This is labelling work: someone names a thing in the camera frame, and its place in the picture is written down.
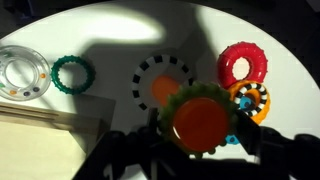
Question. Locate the black white striped pole base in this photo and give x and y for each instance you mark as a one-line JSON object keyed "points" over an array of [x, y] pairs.
{"points": [[152, 68]]}

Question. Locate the light wooden tray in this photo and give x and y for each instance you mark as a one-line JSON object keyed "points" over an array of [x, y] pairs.
{"points": [[39, 144]]}

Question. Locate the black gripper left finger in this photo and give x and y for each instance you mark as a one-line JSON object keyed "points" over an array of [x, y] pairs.
{"points": [[153, 119]]}

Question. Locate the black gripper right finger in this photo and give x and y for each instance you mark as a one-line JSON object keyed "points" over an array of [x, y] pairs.
{"points": [[249, 135]]}

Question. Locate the orange pole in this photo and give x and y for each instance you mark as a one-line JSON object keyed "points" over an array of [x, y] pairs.
{"points": [[197, 117]]}

